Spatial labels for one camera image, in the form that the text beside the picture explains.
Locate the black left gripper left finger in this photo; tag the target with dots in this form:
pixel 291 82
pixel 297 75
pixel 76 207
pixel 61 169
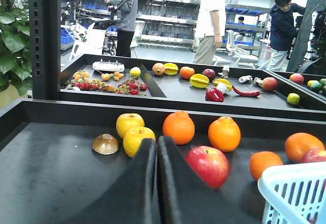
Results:
pixel 129 199

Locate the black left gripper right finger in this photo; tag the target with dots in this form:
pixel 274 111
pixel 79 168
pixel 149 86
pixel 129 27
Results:
pixel 185 198

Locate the light blue plastic basket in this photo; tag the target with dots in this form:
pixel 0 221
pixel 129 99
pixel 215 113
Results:
pixel 294 193

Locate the red apple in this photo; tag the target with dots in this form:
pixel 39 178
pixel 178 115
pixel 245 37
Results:
pixel 210 164
pixel 314 155

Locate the yellow pear fruit back left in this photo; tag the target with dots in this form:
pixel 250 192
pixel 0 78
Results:
pixel 133 139

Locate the orange back left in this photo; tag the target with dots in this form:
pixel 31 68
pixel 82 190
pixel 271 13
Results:
pixel 180 127

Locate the orange back centre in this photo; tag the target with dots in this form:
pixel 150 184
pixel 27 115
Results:
pixel 224 134

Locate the small orange centre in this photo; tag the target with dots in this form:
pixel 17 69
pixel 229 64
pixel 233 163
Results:
pixel 262 160

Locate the black wood fruit display table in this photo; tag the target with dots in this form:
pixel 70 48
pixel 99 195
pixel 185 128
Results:
pixel 50 173

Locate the red bell pepper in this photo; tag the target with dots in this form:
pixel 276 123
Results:
pixel 214 94

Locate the white garlic bulb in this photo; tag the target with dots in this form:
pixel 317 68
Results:
pixel 223 88

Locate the rear black display tray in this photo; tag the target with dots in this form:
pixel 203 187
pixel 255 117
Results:
pixel 288 100

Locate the orange behind centre apple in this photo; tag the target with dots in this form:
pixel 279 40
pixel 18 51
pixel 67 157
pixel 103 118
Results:
pixel 298 144

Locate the red chili pepper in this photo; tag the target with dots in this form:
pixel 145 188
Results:
pixel 254 93

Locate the white device on tray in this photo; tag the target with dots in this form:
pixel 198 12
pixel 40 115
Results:
pixel 108 66

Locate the person in white shirt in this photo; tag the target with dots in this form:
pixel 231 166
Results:
pixel 210 29

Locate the green potted plant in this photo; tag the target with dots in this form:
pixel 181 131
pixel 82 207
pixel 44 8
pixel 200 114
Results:
pixel 16 66

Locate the person in grey jacket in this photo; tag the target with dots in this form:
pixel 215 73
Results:
pixel 126 28

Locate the person in dark jacket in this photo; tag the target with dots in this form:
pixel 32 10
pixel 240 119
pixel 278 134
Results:
pixel 282 31

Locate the black metal rack post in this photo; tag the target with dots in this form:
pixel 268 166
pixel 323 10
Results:
pixel 45 48

